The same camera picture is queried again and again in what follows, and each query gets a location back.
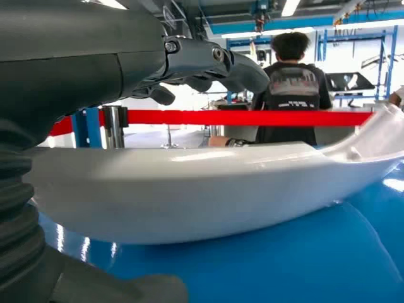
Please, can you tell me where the blue metal shelf rack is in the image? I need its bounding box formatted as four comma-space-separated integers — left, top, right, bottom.
38, 107, 404, 303

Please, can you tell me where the black panel part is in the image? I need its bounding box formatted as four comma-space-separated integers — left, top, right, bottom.
325, 71, 376, 92

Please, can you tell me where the red barrier belt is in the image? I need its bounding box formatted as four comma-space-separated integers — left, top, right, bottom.
48, 109, 105, 138
126, 109, 374, 128

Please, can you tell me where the chrome stanchion with black collar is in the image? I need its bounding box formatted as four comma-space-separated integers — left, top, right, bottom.
101, 105, 130, 150

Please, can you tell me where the person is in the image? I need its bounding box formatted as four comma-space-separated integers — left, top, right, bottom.
208, 31, 334, 148

